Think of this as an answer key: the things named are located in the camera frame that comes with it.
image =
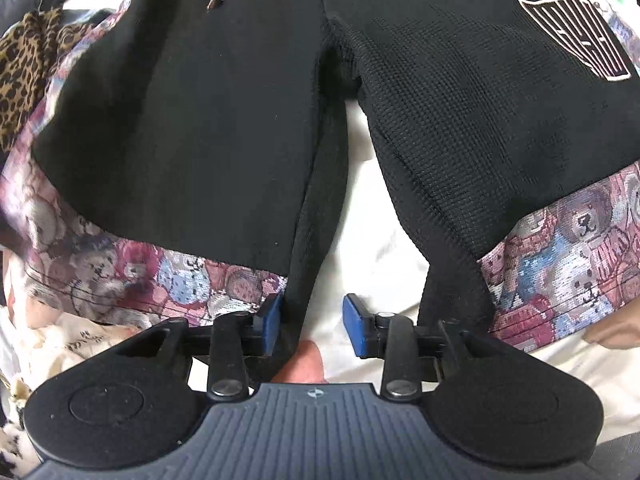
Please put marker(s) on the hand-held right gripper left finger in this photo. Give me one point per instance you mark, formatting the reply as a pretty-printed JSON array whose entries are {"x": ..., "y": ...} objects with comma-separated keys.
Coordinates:
[{"x": 273, "y": 325}]

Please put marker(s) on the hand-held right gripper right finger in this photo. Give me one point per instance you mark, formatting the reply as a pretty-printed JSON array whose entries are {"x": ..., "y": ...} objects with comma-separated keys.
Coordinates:
[{"x": 354, "y": 325}]

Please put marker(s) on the leopard print cloth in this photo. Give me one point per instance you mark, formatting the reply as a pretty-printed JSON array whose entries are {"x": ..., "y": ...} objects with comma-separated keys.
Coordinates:
[{"x": 25, "y": 75}]

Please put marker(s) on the black shorts with teddy trim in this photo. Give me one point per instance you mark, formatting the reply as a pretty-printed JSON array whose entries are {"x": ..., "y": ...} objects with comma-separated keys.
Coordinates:
[{"x": 200, "y": 135}]

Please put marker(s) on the white printed blanket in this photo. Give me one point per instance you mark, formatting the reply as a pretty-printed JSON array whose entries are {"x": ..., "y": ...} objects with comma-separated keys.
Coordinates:
[{"x": 380, "y": 260}]

